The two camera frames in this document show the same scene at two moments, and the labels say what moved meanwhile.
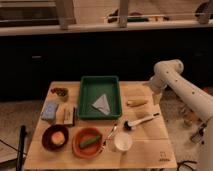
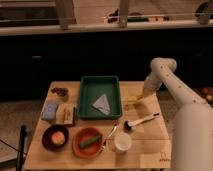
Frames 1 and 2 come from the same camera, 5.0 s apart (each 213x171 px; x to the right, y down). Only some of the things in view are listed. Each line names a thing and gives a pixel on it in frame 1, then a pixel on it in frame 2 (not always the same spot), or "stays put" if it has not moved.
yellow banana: x=135 y=102 to x=133 y=98
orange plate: x=90 y=149 stays put
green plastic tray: x=91 y=88 stays put
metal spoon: x=109 y=135 stays put
